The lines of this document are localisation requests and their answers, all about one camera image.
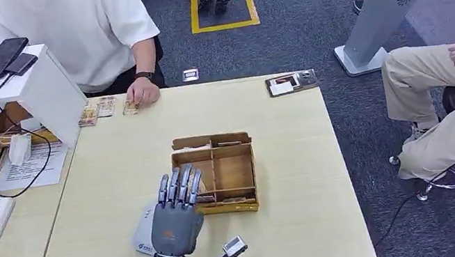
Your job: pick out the brown cardboard box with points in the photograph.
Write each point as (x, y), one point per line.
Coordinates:
(4, 121)

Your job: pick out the white box stand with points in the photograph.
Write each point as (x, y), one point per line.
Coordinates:
(48, 93)

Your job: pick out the white power adapter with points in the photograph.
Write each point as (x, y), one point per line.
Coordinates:
(20, 149)

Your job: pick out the black wrist watch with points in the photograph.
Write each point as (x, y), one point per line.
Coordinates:
(144, 75)

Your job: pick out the white printed paper sheet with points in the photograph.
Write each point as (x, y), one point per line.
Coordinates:
(36, 173)

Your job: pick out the yellow printed card stack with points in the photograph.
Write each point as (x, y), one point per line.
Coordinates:
(129, 109)

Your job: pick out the wooden compartment card box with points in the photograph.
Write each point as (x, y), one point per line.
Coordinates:
(228, 172)

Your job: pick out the silver floor plate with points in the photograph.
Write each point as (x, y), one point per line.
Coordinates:
(190, 75)

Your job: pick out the yellow floor tape square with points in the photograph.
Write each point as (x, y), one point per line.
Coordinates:
(192, 16)

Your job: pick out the person in white top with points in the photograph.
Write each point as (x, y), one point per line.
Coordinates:
(79, 31)

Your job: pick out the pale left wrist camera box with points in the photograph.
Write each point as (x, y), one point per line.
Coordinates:
(234, 245)

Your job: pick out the black shoe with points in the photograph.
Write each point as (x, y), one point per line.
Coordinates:
(358, 3)

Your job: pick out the person's hand with watch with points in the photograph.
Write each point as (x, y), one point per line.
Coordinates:
(144, 91)

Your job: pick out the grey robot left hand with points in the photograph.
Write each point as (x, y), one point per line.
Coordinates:
(176, 225)

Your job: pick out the large black phone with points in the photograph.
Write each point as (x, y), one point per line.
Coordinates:
(2, 57)

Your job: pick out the black tray with cards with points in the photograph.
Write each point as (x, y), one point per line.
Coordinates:
(292, 82)

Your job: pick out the chrome base stool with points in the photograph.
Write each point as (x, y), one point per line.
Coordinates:
(452, 181)

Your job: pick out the seated person in beige trousers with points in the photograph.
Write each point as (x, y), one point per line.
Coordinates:
(429, 77)

